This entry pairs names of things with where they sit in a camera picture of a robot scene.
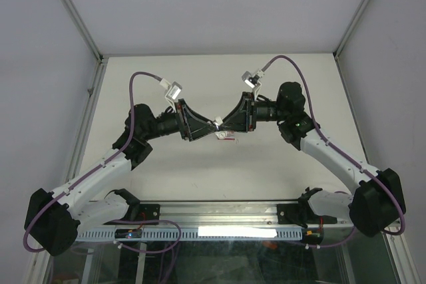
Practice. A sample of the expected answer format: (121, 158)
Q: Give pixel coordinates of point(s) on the left aluminium frame post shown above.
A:
(81, 27)

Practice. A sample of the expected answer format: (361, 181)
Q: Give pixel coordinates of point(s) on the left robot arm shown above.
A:
(129, 151)

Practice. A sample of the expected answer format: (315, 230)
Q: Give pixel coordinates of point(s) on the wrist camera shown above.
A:
(172, 91)
(253, 81)

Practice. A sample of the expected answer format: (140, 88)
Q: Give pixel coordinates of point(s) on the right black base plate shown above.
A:
(301, 215)

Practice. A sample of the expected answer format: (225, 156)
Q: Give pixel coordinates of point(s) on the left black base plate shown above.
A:
(139, 213)

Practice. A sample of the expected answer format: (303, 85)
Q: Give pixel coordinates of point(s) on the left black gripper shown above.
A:
(197, 126)

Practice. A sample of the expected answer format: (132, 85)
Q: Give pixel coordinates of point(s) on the aluminium mounting rail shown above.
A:
(219, 212)

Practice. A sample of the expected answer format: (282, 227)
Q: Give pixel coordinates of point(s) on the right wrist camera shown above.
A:
(253, 81)

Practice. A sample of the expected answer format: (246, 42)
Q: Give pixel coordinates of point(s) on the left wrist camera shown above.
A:
(172, 91)

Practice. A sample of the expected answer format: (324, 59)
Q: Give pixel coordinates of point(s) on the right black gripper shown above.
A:
(243, 118)

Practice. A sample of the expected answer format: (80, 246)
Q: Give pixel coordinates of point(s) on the red white staple box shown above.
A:
(228, 136)

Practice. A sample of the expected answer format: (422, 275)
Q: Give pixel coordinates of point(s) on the white stapler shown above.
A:
(218, 122)

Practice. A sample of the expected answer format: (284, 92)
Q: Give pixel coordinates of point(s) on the aluminium frame post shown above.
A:
(351, 27)
(81, 27)

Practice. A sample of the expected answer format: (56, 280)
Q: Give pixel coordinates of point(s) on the white slotted cable duct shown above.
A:
(202, 233)

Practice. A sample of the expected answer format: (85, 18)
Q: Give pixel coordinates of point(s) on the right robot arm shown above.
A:
(374, 199)

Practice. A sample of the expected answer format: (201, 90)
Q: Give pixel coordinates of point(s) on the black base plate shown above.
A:
(139, 213)
(301, 215)

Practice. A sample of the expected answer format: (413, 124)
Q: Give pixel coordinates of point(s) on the right aluminium frame post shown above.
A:
(351, 27)

